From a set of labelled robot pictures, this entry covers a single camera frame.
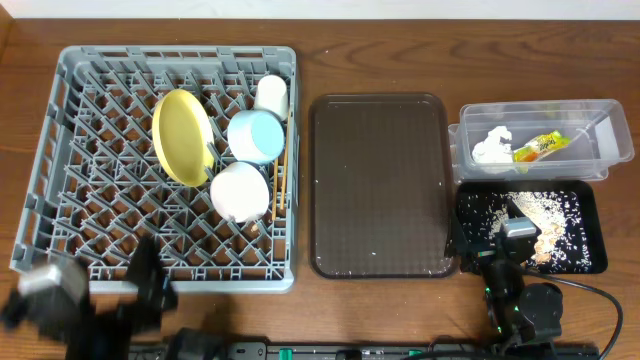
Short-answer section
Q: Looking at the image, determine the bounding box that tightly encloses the white tissue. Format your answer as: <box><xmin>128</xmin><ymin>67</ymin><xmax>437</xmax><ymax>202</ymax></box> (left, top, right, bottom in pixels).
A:
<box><xmin>472</xmin><ymin>126</ymin><xmax>513</xmax><ymax>164</ymax></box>

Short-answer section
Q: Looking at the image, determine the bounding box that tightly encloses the green yellow snack wrapper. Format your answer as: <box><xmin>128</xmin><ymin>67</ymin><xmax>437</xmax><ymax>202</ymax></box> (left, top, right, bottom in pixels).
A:
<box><xmin>513</xmin><ymin>130</ymin><xmax>571</xmax><ymax>163</ymax></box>

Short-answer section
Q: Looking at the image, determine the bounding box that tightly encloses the white bowl with food residue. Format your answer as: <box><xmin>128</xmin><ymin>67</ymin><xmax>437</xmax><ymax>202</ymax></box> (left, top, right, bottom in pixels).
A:
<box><xmin>210</xmin><ymin>162</ymin><xmax>270</xmax><ymax>223</ymax></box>

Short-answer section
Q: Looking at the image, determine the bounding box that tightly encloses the yellow plate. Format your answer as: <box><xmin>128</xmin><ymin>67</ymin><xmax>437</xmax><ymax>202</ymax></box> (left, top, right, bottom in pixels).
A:
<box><xmin>152</xmin><ymin>89</ymin><xmax>215</xmax><ymax>187</ymax></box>

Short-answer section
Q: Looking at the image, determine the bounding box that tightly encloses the wooden chopstick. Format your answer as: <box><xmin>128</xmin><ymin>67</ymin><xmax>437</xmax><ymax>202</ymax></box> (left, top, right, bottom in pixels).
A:
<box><xmin>279</xmin><ymin>111</ymin><xmax>292</xmax><ymax>210</ymax></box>
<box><xmin>271</xmin><ymin>158</ymin><xmax>279</xmax><ymax>223</ymax></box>

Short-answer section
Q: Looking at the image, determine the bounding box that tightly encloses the light blue bowl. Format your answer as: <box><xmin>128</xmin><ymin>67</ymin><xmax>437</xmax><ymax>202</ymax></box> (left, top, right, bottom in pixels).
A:
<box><xmin>227</xmin><ymin>110</ymin><xmax>285</xmax><ymax>165</ymax></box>

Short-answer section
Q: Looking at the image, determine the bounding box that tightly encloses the white cup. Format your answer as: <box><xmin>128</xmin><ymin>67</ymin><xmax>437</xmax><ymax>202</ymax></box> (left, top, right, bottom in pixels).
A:
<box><xmin>254</xmin><ymin>75</ymin><xmax>289</xmax><ymax>121</ymax></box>

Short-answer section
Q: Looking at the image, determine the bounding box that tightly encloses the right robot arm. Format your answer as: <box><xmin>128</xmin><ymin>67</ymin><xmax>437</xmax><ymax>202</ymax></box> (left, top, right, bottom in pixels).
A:
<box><xmin>449</xmin><ymin>203</ymin><xmax>563</xmax><ymax>356</ymax></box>

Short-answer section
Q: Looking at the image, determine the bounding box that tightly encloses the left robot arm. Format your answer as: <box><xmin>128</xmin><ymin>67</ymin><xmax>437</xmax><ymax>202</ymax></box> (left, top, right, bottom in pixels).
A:
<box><xmin>1</xmin><ymin>237</ymin><xmax>178</xmax><ymax>359</ymax></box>

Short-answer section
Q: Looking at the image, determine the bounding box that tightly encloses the grey plastic dishwasher rack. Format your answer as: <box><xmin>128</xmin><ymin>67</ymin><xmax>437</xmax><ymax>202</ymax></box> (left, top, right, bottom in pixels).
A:
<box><xmin>10</xmin><ymin>45</ymin><xmax>300</xmax><ymax>293</ymax></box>

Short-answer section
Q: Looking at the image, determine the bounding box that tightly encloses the black plastic bin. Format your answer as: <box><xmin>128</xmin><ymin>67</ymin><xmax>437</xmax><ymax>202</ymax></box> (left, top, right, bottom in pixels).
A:
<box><xmin>455</xmin><ymin>180</ymin><xmax>608</xmax><ymax>274</ymax></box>

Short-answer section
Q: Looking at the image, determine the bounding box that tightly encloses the pile of rice scraps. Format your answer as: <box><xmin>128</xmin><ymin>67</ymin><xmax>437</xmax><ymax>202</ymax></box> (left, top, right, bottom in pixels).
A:
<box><xmin>458</xmin><ymin>191</ymin><xmax>593</xmax><ymax>274</ymax></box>

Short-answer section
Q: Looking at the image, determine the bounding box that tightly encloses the clear plastic bin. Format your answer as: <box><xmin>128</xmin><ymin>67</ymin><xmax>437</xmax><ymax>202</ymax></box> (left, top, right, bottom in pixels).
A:
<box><xmin>448</xmin><ymin>99</ymin><xmax>635</xmax><ymax>183</ymax></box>

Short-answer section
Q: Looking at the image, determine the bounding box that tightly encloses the dark brown serving tray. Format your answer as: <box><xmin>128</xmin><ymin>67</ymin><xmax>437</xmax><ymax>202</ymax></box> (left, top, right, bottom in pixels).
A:
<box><xmin>309</xmin><ymin>93</ymin><xmax>456</xmax><ymax>280</ymax></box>

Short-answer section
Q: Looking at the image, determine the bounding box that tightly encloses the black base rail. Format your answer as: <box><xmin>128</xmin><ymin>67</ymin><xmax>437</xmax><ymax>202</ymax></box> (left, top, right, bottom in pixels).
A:
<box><xmin>224</xmin><ymin>342</ymin><xmax>600</xmax><ymax>360</ymax></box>

